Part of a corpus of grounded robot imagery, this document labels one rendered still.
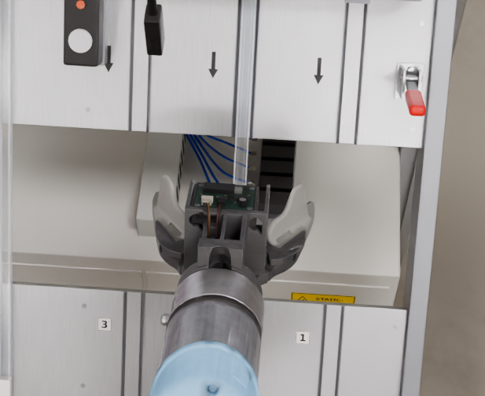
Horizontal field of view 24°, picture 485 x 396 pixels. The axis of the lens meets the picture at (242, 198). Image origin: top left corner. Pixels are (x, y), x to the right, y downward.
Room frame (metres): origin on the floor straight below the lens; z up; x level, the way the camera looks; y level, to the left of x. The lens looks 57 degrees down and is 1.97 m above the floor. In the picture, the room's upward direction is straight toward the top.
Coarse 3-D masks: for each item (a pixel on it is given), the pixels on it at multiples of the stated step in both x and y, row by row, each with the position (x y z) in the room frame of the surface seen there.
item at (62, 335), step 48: (48, 288) 0.59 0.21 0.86; (96, 288) 0.59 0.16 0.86; (48, 336) 0.56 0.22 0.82; (96, 336) 0.56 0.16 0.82; (144, 336) 0.55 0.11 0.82; (288, 336) 0.55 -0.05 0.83; (336, 336) 0.55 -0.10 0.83; (384, 336) 0.55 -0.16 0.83; (48, 384) 0.52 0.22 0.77; (96, 384) 0.52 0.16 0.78; (144, 384) 0.51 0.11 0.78; (288, 384) 0.51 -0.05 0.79; (336, 384) 0.51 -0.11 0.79; (384, 384) 0.51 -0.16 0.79
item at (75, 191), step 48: (48, 144) 0.96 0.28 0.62; (96, 144) 0.96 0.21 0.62; (144, 144) 0.96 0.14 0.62; (336, 144) 0.96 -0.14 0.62; (48, 192) 0.87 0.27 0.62; (96, 192) 0.87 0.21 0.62; (336, 192) 0.87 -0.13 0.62; (384, 192) 0.87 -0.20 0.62; (48, 240) 0.79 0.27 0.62; (96, 240) 0.79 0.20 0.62; (144, 240) 0.79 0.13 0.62; (336, 240) 0.79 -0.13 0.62; (384, 240) 0.79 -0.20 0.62; (144, 288) 0.76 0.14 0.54; (288, 288) 0.75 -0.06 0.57; (336, 288) 0.74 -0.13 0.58; (384, 288) 0.74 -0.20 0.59
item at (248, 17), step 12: (252, 0) 0.79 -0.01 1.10; (252, 12) 0.79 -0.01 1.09; (252, 24) 0.78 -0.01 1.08; (252, 36) 0.77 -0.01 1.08; (240, 48) 0.76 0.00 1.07; (252, 48) 0.76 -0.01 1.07; (240, 60) 0.75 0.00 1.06; (252, 60) 0.75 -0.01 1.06; (240, 72) 0.74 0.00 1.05; (240, 84) 0.74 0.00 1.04; (240, 96) 0.73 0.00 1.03; (240, 108) 0.72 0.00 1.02; (240, 120) 0.71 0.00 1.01; (240, 132) 0.70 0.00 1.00; (240, 144) 0.69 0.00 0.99; (240, 156) 0.68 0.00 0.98; (240, 168) 0.68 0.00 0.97; (240, 180) 0.67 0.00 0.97
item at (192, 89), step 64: (128, 0) 0.81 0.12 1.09; (192, 0) 0.81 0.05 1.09; (256, 0) 0.80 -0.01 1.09; (320, 0) 0.80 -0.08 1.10; (384, 0) 0.80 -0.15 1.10; (64, 64) 0.76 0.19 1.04; (128, 64) 0.76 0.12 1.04; (192, 64) 0.76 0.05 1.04; (256, 64) 0.76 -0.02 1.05; (320, 64) 0.75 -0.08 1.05; (384, 64) 0.75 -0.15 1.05; (128, 128) 0.71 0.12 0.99; (192, 128) 0.71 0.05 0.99; (256, 128) 0.71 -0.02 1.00; (320, 128) 0.71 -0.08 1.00; (384, 128) 0.71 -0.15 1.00
